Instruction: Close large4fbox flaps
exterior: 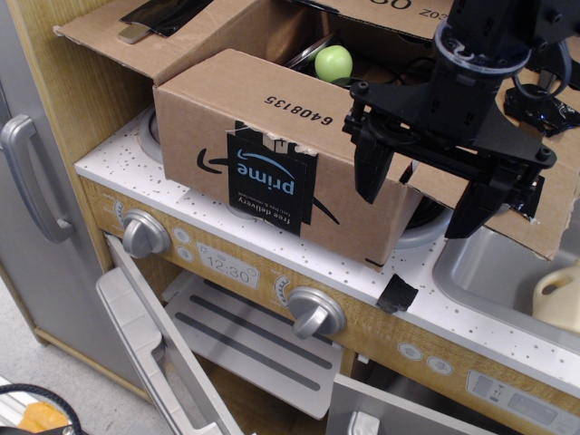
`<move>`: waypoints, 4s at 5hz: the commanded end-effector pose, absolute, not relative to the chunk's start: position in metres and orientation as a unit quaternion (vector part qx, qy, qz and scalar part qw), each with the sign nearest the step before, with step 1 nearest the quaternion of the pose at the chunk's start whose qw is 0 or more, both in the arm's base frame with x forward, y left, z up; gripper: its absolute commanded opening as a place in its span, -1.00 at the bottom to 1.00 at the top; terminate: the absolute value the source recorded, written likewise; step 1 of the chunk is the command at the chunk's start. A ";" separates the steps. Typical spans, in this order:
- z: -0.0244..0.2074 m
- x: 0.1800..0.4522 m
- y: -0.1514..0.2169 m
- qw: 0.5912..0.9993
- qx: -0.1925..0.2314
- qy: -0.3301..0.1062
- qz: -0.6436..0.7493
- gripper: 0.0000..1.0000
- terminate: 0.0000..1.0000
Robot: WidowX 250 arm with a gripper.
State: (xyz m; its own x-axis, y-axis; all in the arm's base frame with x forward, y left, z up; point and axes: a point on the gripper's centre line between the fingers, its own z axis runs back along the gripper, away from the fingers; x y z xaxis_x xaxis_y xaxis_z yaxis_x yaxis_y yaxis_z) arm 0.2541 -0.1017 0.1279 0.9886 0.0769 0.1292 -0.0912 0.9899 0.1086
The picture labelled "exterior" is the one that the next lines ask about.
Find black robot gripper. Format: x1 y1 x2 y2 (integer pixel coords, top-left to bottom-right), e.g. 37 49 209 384
343 20 556 239

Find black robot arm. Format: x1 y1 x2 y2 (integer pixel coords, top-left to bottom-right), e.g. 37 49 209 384
344 1 579 239

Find silver toy sink basin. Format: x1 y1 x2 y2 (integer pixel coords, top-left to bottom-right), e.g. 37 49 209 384
433 226 579 353

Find black tape piece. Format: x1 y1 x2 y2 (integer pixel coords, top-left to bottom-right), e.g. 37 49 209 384
376 274 419 314

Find green toy apple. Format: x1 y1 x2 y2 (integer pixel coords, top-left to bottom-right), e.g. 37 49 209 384
314 45 353 82

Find metal pot in box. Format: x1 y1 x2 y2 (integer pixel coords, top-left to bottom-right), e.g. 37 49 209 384
285 33 337 73

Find silver right stove knob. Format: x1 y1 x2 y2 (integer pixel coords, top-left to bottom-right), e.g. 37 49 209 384
288 286 347 339

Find silver stove knob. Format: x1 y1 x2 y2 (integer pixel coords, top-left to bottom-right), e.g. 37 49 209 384
122 208 171 258
288 286 347 339

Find cream toy jug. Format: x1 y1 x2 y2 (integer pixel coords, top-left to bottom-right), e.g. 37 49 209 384
532 260 579 334

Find large brown cardboard box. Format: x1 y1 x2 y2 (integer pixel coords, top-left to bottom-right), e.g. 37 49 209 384
53 0 580 273

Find white oven rack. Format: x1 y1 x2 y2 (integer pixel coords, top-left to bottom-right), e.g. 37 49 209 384
162 272 343 420

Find grey dishwasher door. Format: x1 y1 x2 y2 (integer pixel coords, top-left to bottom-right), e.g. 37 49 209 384
325 375 514 434

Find wooden toy kitchen unit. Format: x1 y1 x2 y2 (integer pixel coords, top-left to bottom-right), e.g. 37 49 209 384
7 1 579 434

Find silver left stove knob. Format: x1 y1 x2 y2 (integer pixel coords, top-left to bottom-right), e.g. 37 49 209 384
122 208 171 258

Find grey oven door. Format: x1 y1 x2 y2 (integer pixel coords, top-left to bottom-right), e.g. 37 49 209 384
96 234 243 434

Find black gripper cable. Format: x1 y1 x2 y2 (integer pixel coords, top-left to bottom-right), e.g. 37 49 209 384
511 40 571 100

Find grey fridge door handle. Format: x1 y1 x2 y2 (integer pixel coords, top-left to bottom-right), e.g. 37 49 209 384
1 114 75 244

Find orange object in ring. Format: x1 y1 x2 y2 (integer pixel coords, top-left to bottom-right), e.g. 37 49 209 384
17 401 69 433

